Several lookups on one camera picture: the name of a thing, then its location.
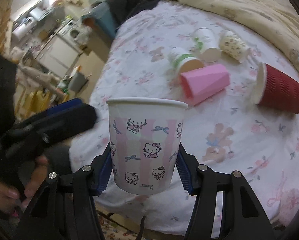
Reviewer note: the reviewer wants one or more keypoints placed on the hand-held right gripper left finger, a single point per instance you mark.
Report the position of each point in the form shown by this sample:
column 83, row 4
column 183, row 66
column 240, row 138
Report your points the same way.
column 103, row 177

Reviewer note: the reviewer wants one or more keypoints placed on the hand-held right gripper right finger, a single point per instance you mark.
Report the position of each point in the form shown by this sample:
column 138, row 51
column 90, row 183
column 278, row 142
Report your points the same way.
column 184, row 175

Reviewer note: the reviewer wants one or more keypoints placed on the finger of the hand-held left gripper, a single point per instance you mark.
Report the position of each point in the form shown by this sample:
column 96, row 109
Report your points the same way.
column 72, row 120

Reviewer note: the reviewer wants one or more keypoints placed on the cartoon cat print paper cup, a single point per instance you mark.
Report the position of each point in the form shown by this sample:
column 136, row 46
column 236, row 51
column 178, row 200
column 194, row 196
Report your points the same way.
column 147, row 142

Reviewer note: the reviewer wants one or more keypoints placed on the pink plastic cup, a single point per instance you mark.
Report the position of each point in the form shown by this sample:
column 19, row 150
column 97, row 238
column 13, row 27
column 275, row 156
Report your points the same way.
column 204, row 82

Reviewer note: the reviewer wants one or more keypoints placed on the white green print paper cup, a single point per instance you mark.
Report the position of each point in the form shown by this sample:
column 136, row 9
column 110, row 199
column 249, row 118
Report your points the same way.
column 182, row 60
column 207, row 42

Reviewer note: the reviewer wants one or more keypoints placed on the red ribbed paper cup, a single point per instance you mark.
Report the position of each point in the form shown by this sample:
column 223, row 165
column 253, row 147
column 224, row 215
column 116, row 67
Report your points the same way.
column 282, row 90

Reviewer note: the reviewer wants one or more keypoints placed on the cream floral paper cup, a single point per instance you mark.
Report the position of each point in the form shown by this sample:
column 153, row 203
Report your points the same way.
column 233, row 45

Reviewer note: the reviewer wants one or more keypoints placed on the person's left hand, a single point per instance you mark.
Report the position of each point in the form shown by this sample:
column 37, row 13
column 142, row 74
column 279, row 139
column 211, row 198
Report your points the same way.
column 38, row 172

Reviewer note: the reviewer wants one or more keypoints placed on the grey bin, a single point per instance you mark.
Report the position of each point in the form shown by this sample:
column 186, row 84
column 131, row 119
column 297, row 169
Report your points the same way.
column 78, row 81

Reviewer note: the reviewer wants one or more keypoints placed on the white cabinet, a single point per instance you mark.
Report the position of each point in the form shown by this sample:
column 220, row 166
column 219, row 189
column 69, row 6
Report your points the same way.
column 57, row 52

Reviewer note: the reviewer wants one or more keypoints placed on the white kitchen appliance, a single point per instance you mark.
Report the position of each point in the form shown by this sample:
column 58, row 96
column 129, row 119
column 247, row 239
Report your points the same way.
column 23, row 27

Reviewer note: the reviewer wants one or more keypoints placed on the white washing machine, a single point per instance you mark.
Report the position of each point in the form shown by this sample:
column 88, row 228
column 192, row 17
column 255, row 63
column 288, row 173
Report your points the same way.
column 73, row 32

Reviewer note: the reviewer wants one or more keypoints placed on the white floral bed sheet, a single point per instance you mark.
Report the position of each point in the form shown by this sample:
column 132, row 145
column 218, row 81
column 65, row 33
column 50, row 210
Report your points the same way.
column 144, row 55

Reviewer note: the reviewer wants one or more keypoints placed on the teal storage box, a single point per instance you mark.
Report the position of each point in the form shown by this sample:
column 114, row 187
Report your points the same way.
column 104, row 20

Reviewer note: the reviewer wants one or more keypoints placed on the black cloth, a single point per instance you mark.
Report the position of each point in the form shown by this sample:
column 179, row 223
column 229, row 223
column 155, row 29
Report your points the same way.
column 132, row 0

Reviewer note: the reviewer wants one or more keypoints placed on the beige blanket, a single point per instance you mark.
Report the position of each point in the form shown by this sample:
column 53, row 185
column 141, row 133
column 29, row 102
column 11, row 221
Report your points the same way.
column 239, row 2

